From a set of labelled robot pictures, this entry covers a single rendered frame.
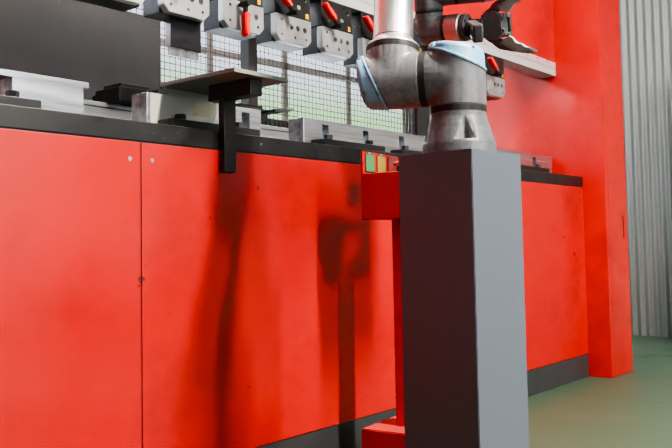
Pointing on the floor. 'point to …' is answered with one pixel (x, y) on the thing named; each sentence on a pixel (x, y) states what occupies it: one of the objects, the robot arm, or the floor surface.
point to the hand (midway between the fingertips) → (535, 21)
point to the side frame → (583, 134)
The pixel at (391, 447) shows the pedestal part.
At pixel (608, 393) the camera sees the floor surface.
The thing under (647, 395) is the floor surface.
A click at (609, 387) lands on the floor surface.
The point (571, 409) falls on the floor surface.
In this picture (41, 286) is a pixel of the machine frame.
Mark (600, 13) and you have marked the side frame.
